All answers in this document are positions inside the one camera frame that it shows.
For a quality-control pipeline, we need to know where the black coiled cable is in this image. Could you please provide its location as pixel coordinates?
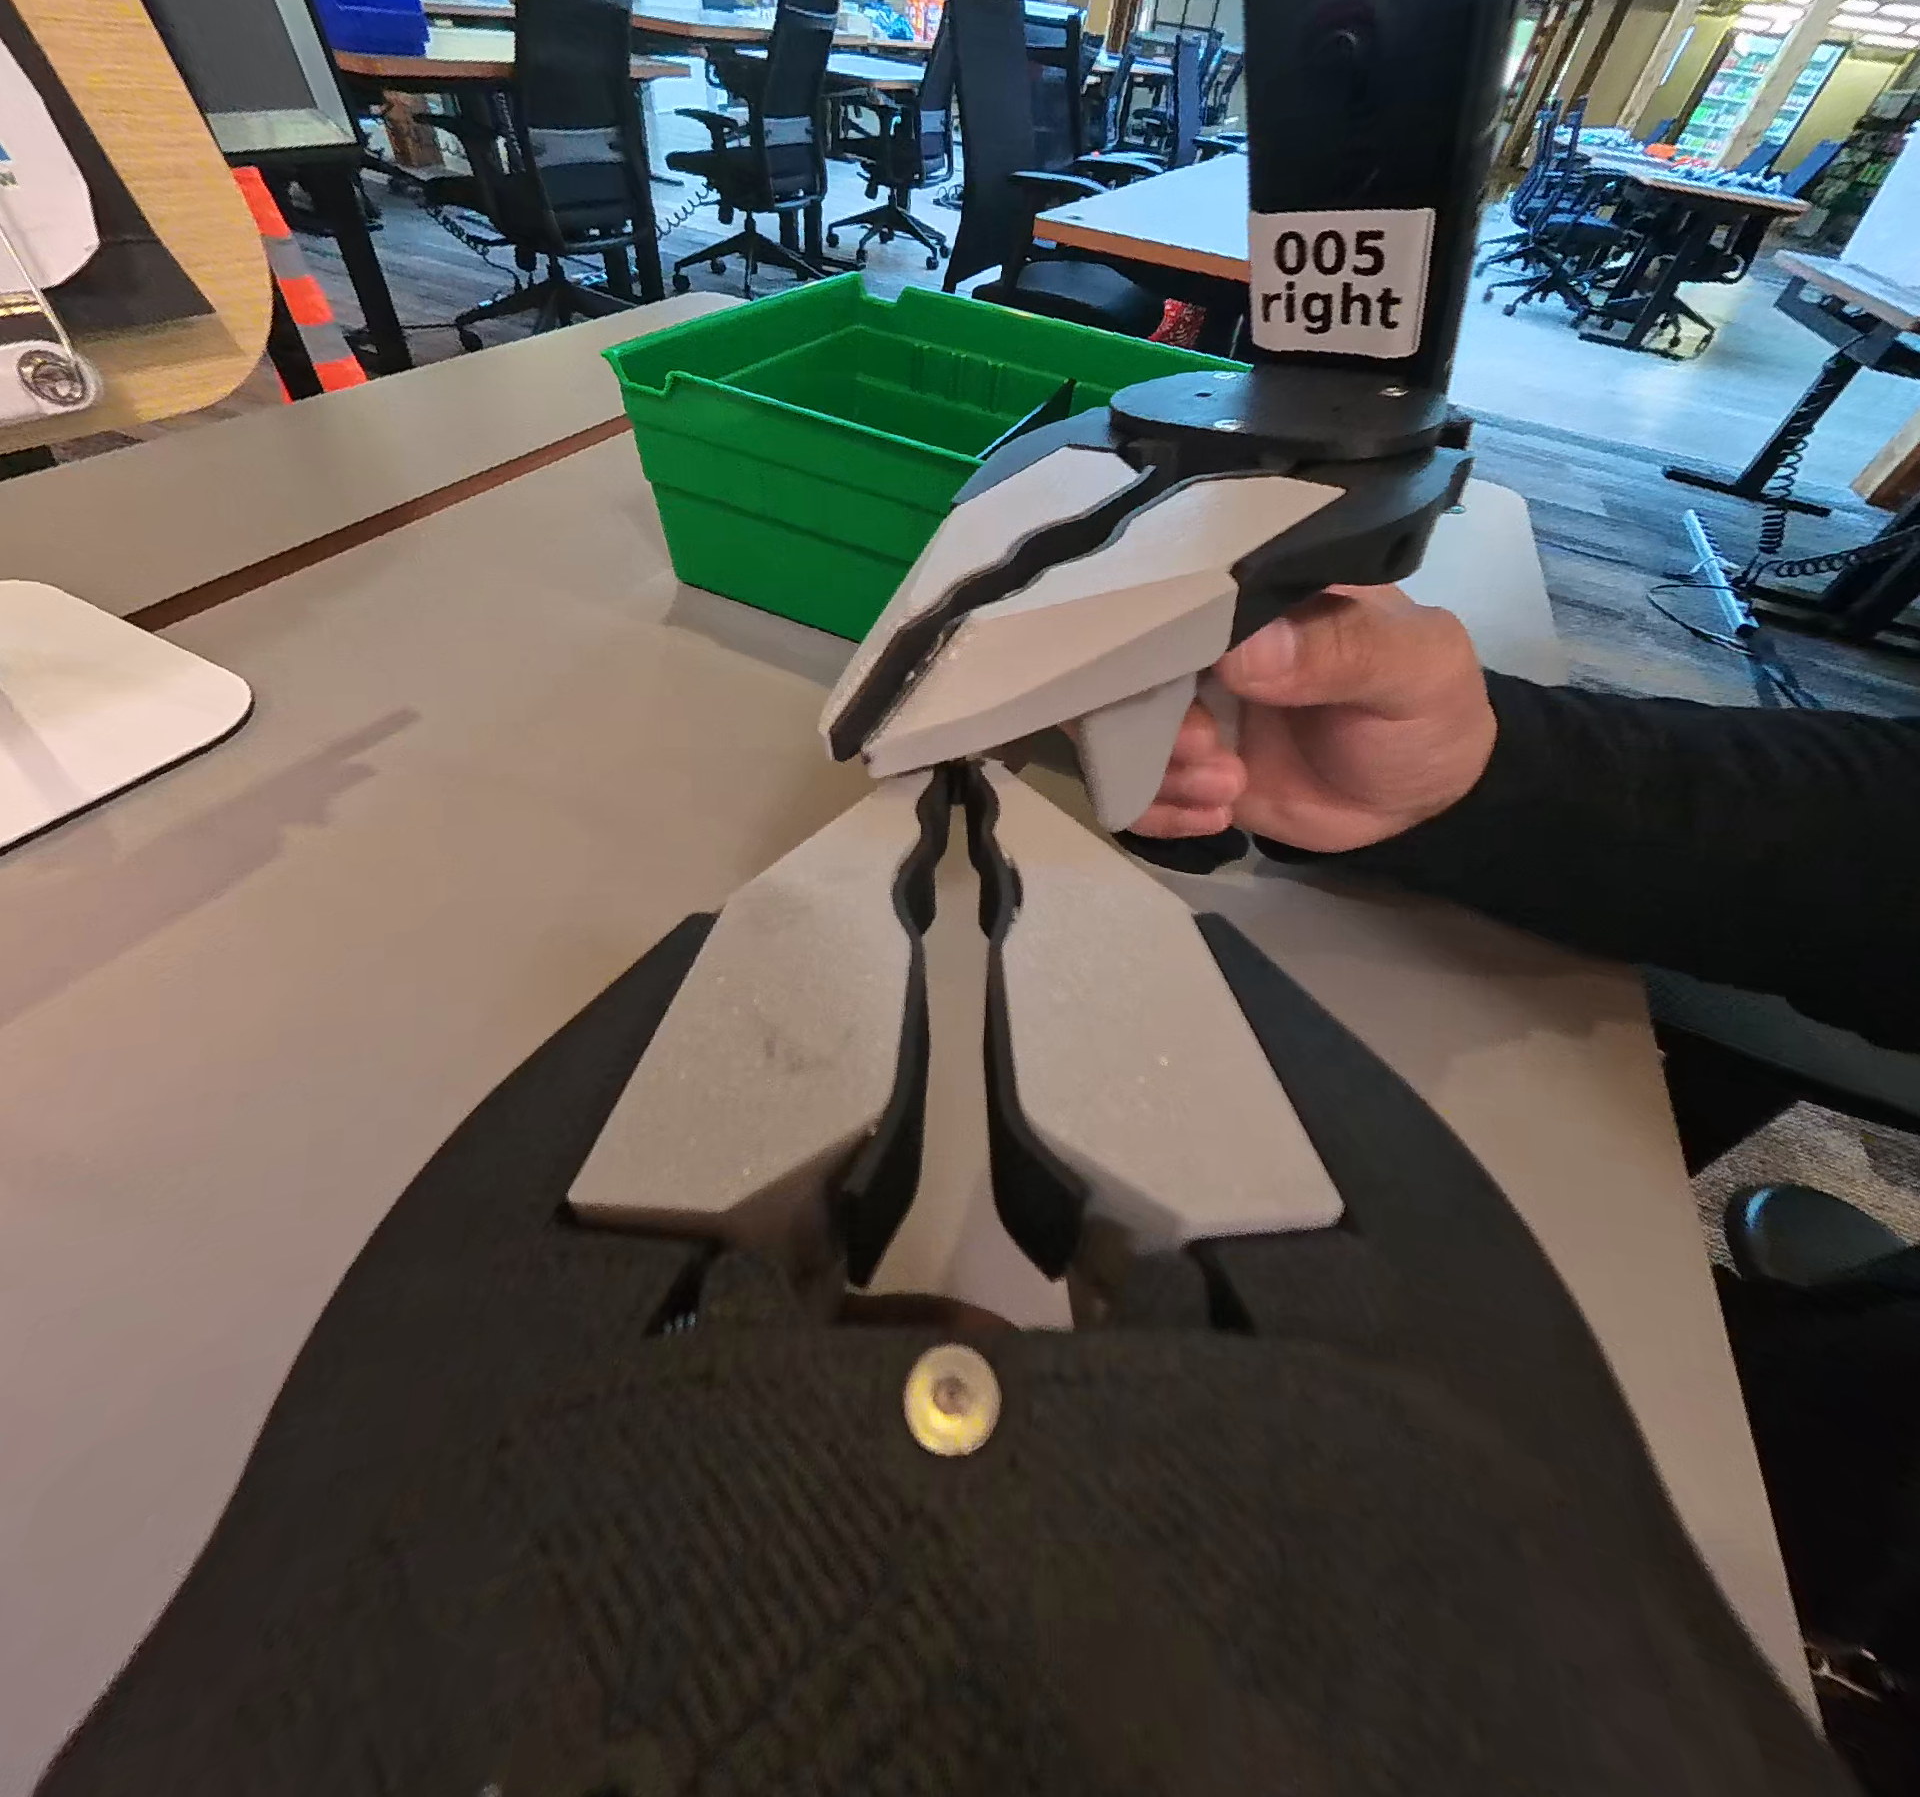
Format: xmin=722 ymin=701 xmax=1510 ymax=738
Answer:
xmin=1648 ymin=475 xmax=1920 ymax=659

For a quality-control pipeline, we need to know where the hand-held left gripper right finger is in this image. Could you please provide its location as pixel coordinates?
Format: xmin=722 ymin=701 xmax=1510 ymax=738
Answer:
xmin=959 ymin=759 xmax=1344 ymax=1285

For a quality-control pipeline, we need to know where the person's right hand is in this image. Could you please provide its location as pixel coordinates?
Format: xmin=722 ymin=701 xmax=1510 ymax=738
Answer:
xmin=1131 ymin=582 xmax=1501 ymax=860

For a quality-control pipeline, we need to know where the blue plastic bin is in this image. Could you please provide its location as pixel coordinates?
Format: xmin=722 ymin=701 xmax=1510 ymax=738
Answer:
xmin=300 ymin=0 xmax=434 ymax=56

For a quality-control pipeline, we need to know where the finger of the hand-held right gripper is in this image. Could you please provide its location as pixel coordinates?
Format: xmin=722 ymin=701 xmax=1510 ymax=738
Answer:
xmin=818 ymin=445 xmax=1157 ymax=765
xmin=863 ymin=472 xmax=1351 ymax=840

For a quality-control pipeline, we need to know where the printed instruction sheet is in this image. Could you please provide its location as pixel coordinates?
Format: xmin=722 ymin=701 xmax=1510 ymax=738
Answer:
xmin=0 ymin=33 xmax=104 ymax=288

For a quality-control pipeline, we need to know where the grey partition panel on stand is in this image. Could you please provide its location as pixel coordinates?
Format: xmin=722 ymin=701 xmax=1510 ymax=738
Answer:
xmin=75 ymin=0 xmax=415 ymax=378

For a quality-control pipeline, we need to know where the orange traffic cone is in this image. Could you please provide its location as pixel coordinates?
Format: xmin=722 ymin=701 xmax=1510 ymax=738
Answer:
xmin=231 ymin=167 xmax=371 ymax=400

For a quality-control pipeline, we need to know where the black office chair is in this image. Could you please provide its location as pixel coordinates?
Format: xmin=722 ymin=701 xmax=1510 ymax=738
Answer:
xmin=667 ymin=0 xmax=845 ymax=302
xmin=823 ymin=29 xmax=966 ymax=273
xmin=415 ymin=0 xmax=672 ymax=355
xmin=941 ymin=0 xmax=1190 ymax=330
xmin=1475 ymin=101 xmax=1633 ymax=323

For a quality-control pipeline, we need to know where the green plastic bin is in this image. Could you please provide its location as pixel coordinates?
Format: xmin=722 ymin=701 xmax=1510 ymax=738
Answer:
xmin=600 ymin=275 xmax=1251 ymax=644

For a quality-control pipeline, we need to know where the person's black clothed body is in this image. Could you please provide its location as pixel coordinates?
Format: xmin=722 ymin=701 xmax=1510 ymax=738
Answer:
xmin=1716 ymin=1257 xmax=1920 ymax=1797

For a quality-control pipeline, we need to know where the dark grey office chair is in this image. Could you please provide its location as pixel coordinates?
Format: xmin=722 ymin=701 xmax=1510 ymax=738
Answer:
xmin=1648 ymin=967 xmax=1920 ymax=1290

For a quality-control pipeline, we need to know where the wooden backing board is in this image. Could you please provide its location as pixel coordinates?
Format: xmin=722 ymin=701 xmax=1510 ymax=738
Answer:
xmin=0 ymin=0 xmax=278 ymax=459

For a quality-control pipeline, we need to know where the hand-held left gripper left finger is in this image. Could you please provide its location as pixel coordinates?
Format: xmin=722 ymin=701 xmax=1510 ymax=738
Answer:
xmin=566 ymin=756 xmax=959 ymax=1290

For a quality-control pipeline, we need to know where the person's right forearm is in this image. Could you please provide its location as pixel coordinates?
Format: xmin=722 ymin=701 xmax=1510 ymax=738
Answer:
xmin=1275 ymin=672 xmax=1920 ymax=1059

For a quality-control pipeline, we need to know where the white cardboard panel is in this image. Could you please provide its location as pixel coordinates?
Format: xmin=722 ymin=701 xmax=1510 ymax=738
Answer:
xmin=1837 ymin=147 xmax=1920 ymax=288

